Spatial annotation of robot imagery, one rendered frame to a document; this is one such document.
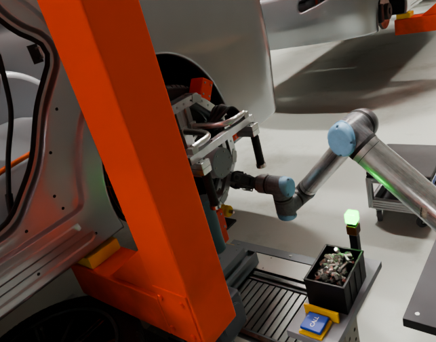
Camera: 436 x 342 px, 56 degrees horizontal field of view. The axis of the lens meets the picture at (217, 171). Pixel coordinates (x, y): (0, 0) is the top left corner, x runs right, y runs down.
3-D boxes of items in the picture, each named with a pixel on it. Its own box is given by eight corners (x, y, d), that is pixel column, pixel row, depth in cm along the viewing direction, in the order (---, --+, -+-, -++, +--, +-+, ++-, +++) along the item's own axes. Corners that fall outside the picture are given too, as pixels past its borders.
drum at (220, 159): (200, 166, 190) (191, 138, 184) (236, 169, 177) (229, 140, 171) (180, 181, 181) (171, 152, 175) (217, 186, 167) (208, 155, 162)
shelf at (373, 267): (338, 257, 165) (338, 251, 163) (382, 267, 154) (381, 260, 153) (287, 336, 136) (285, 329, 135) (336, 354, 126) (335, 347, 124)
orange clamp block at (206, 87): (198, 102, 187) (201, 82, 188) (211, 101, 182) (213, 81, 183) (187, 98, 182) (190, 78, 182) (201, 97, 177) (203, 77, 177)
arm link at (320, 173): (373, 91, 153) (297, 184, 208) (355, 104, 147) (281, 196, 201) (397, 112, 150) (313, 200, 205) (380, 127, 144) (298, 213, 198)
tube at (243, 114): (214, 116, 186) (208, 93, 182) (249, 116, 174) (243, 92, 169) (189, 132, 174) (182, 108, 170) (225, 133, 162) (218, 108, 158)
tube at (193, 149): (186, 134, 173) (179, 110, 168) (222, 136, 161) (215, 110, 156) (157, 153, 161) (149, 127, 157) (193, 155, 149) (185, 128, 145)
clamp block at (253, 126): (243, 131, 181) (240, 121, 179) (260, 132, 175) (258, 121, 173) (236, 137, 178) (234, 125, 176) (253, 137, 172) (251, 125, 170)
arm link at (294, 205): (304, 212, 195) (300, 190, 190) (289, 225, 189) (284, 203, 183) (288, 207, 202) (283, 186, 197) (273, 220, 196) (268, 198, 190)
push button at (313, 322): (310, 315, 137) (309, 310, 136) (329, 321, 133) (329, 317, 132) (300, 330, 132) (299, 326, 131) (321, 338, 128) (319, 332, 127)
